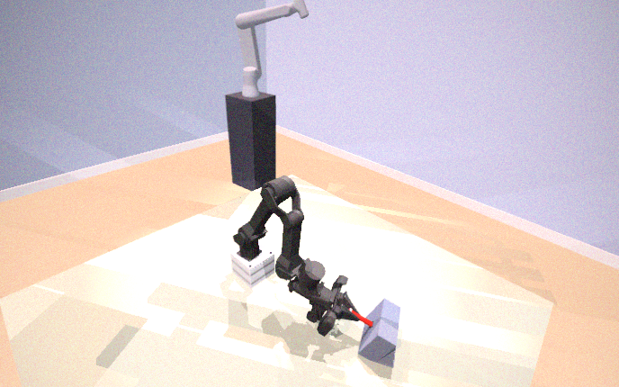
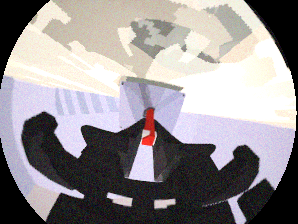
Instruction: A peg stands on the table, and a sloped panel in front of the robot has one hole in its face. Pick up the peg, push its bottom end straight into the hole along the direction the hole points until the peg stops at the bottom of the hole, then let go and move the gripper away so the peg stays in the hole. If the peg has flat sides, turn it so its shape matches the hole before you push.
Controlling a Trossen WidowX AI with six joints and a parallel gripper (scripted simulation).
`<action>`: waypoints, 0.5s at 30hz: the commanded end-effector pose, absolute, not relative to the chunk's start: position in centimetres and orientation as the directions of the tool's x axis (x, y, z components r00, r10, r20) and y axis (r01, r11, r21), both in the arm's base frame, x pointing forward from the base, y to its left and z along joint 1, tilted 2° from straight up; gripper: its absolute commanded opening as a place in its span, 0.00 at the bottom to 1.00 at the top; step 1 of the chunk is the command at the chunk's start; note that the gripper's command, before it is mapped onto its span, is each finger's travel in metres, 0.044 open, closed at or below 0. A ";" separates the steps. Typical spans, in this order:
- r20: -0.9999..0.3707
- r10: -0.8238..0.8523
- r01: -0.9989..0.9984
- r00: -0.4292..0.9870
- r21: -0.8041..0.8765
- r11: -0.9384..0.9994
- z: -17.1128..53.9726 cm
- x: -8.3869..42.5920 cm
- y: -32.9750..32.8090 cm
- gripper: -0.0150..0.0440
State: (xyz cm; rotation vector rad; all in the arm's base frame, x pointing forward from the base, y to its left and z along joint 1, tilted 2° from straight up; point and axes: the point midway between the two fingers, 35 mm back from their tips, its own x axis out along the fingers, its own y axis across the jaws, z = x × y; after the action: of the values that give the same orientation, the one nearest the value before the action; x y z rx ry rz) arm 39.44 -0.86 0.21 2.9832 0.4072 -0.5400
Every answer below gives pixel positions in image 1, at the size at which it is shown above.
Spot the red peg with white top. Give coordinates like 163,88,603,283
349,308,373,327

